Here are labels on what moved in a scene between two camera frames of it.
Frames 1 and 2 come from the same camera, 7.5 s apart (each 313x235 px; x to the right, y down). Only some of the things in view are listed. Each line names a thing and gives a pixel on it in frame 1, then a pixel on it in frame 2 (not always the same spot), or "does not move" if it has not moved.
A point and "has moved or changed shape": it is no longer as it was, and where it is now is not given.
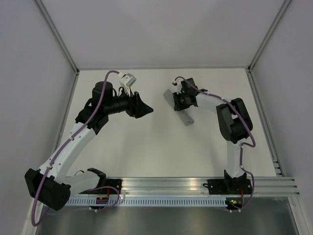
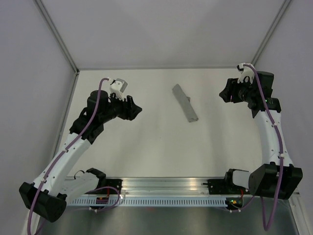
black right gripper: x=178 y=106 to x=231 y=89
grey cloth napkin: x=184 y=115 has moved or changed shape
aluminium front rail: x=286 y=187 does not move
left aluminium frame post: x=57 y=35 does not move
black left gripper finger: x=141 y=107 to x=132 y=109
